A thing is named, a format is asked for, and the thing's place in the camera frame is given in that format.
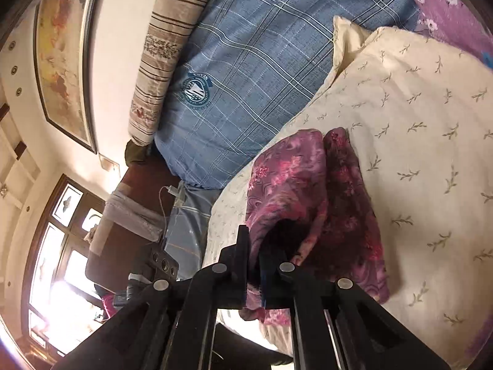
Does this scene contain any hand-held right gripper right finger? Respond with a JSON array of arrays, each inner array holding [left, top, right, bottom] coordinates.
[[258, 250, 451, 370]]

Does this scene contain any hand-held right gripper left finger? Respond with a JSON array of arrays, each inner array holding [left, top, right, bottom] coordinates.
[[52, 224, 251, 370]]

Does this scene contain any pink floral garment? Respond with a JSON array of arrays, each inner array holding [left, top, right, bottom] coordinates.
[[239, 127, 390, 322]]

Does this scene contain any light blue striped cloth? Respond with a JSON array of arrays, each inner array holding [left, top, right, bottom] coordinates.
[[165, 185, 216, 278]]

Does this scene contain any dark cloth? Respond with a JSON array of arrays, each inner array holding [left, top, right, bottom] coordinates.
[[210, 322, 295, 370]]

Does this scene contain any wooden framed window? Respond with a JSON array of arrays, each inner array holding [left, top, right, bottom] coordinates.
[[21, 175, 128, 351]]

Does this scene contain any olive green cloth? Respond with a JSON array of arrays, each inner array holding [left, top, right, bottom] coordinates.
[[124, 141, 155, 164]]

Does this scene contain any blue plaid pillow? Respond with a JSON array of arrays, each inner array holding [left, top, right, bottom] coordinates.
[[154, 0, 422, 191]]

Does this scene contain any beige striped bolster pillow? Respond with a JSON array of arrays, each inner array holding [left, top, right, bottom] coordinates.
[[128, 0, 228, 147]]

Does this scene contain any purple floral bed sheet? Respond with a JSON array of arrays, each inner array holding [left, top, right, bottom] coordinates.
[[401, 0, 493, 361]]

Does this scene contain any white charger cable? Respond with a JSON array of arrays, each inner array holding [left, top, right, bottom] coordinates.
[[160, 186, 187, 247]]

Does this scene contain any white wall switch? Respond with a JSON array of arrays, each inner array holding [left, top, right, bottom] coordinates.
[[98, 153, 121, 173]]

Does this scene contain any framed wall picture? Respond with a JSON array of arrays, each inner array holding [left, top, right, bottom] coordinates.
[[34, 0, 106, 155]]

